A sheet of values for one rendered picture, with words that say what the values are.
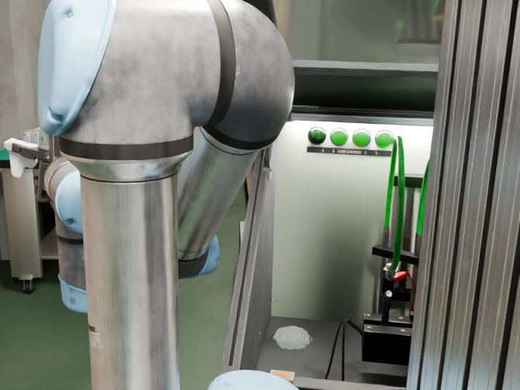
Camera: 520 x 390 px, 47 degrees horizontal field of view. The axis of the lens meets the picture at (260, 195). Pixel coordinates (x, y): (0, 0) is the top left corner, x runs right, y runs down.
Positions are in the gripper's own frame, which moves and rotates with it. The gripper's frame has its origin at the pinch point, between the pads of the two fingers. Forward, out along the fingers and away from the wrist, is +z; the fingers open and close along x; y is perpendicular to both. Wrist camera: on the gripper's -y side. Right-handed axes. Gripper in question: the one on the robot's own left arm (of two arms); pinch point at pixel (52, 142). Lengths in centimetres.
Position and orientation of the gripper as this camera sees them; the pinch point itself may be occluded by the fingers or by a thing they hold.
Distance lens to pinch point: 111.1
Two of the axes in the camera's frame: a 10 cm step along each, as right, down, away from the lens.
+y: -1.4, 9.7, 2.0
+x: 8.8, 0.3, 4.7
